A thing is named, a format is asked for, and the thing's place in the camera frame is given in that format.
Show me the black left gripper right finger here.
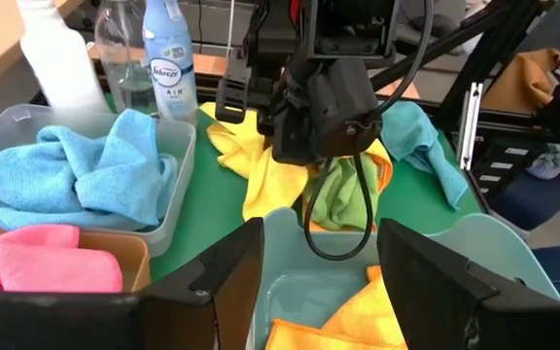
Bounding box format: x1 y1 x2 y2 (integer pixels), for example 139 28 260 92
376 218 560 350

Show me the teal microfiber towel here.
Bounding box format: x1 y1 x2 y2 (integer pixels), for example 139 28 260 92
380 100 470 211

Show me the light blue aerosol can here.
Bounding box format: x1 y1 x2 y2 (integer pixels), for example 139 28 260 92
142 0 199 125

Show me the tan plastic bin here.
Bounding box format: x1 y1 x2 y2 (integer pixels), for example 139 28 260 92
0 223 153 294

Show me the silver metal bracket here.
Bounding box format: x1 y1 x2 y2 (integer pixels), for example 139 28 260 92
457 82 484 171

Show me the yellow microfiber towel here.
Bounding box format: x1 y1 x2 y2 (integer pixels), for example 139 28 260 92
199 101 310 224

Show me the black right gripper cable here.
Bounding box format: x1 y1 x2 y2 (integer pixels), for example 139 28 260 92
302 154 376 262

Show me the clear plastic bin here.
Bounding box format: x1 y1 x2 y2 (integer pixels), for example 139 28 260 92
0 103 197 258

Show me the teal plastic basket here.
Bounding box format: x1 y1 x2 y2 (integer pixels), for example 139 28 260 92
250 207 560 350

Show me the pink microfiber towel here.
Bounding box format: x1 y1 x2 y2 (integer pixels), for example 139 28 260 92
0 224 124 293

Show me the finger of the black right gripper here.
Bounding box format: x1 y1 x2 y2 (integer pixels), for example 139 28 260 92
215 62 253 125

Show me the fuzzy grey duster head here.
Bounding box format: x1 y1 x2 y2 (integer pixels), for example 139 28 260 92
526 141 560 180

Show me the black labelled box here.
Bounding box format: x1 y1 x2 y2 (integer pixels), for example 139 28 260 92
469 138 540 196

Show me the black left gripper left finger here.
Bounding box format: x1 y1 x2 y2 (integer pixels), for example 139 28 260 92
0 217 265 350

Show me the clear spray bottle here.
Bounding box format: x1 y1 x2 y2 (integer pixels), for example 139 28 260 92
93 0 158 114

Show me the green microfiber towel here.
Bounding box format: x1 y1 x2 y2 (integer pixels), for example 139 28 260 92
302 155 381 232

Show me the green table mat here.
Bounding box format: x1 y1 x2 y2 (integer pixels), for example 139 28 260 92
148 94 484 283

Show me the white spray bottle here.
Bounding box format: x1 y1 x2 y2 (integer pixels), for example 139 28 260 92
17 0 111 116

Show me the blue microfiber towel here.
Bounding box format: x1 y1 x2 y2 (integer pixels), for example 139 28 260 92
0 107 179 232

